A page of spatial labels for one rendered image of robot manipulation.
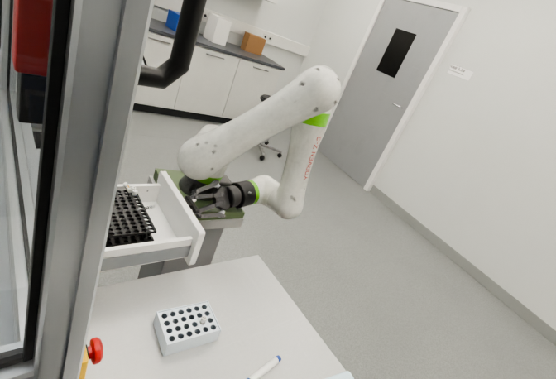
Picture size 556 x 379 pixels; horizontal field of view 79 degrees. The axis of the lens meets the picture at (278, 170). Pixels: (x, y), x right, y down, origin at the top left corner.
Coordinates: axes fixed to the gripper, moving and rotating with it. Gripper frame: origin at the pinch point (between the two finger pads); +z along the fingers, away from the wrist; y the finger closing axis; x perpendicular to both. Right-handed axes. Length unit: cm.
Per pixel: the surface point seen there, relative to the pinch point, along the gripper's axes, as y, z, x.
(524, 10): 105, -320, 69
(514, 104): 26, -308, 50
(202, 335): -26.9, 17.3, 26.2
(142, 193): 6.4, 11.2, -2.3
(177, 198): 3.1, 7.9, 10.3
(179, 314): -23.0, 17.8, 19.1
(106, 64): 13, 47, 72
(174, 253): -10.1, 14.2, 15.3
